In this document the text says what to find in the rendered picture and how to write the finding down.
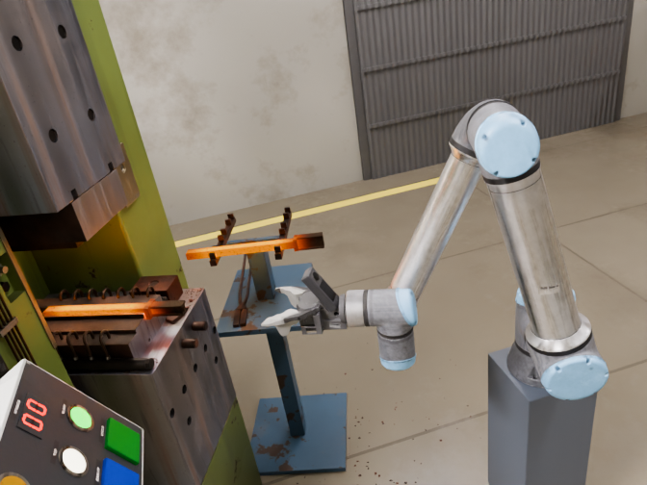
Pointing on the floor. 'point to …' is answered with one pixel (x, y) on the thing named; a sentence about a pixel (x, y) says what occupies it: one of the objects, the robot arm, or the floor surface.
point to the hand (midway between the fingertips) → (267, 304)
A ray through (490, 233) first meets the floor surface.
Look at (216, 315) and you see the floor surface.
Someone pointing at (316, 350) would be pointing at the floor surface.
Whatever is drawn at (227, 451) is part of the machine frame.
